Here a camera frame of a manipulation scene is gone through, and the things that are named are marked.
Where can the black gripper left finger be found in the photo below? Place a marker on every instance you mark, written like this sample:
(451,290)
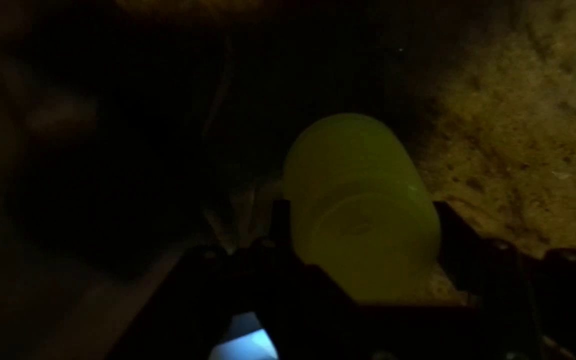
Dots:
(280,230)

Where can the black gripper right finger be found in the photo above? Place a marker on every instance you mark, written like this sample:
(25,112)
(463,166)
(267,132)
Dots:
(468,256)

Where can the yellow plastic cup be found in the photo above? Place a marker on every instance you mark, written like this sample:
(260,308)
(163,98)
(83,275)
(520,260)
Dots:
(361,212)

